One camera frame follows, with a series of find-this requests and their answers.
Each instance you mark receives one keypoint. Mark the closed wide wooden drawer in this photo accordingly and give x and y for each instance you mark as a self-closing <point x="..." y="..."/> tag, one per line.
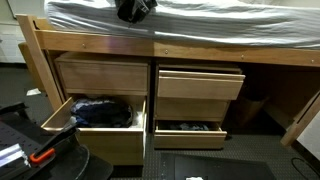
<point x="103" y="76"/>

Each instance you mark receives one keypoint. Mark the black checkered cloth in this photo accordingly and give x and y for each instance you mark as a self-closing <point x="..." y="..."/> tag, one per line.
<point x="133" y="11"/>

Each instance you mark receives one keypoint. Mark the dark clothes in small drawer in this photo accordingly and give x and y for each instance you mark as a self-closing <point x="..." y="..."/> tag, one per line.
<point x="190" y="126"/>

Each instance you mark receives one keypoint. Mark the closed middle wooden drawer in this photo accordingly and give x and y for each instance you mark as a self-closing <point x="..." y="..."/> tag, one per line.
<point x="190" y="109"/>

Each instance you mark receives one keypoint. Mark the grey striped sheet mattress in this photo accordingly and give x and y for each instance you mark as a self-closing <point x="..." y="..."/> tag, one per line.
<point x="216" y="26"/>

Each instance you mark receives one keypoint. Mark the small low wooden drawer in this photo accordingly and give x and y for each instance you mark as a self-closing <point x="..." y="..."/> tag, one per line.
<point x="190" y="140"/>

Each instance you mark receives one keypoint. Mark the white paper scrap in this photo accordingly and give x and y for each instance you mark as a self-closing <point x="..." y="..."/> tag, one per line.
<point x="33" y="92"/>

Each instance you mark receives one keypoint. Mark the small white object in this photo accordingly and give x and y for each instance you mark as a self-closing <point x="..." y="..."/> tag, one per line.
<point x="194" y="178"/>

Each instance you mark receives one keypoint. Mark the navy blue cloth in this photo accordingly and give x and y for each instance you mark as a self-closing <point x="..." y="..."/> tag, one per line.
<point x="103" y="115"/>

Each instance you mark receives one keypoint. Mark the orange black bar clamp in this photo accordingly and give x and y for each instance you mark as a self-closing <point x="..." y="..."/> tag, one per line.
<point x="41" y="156"/>

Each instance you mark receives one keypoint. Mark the silver aluminium rail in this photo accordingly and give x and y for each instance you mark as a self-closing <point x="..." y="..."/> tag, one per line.
<point x="11" y="156"/>

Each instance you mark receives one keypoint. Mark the black box stool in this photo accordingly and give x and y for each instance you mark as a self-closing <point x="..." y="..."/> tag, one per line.
<point x="220" y="168"/>

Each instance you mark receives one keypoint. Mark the shallow wooden drawer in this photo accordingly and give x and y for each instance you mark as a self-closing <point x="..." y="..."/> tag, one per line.
<point x="200" y="86"/>

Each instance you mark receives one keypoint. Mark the brown bin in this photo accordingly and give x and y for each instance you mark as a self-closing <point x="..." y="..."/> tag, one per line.
<point x="250" y="111"/>

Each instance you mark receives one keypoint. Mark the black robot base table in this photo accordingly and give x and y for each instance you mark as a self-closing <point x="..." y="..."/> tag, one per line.
<point x="66" y="166"/>

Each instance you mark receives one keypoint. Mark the wooden bed frame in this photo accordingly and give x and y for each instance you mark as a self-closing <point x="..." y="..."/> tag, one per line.
<point x="116" y="45"/>

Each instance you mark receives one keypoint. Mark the large wooden drawer white inside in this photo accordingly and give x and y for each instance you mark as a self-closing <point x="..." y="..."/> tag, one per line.
<point x="110" y="146"/>

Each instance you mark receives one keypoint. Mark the grey blue cloth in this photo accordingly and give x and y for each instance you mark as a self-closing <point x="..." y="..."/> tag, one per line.
<point x="80" y="105"/>

